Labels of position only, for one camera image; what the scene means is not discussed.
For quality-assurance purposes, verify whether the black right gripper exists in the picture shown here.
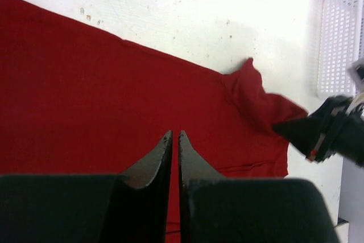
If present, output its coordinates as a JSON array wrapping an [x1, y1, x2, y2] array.
[[272, 95, 363, 166]]

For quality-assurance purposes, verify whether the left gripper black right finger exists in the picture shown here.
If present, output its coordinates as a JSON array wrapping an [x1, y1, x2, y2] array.
[[179, 132, 339, 242]]

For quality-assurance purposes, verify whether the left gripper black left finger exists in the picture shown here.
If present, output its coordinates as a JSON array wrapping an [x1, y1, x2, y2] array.
[[1, 131, 173, 242]]

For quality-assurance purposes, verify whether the red t-shirt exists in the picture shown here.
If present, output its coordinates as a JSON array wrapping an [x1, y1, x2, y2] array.
[[1, 0, 307, 242]]

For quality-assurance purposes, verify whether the white perforated plastic basket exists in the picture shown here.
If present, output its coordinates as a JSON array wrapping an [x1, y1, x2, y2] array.
[[317, 0, 363, 99]]

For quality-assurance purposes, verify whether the white wrist camera, right arm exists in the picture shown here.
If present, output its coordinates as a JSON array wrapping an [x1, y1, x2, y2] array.
[[348, 58, 363, 93]]

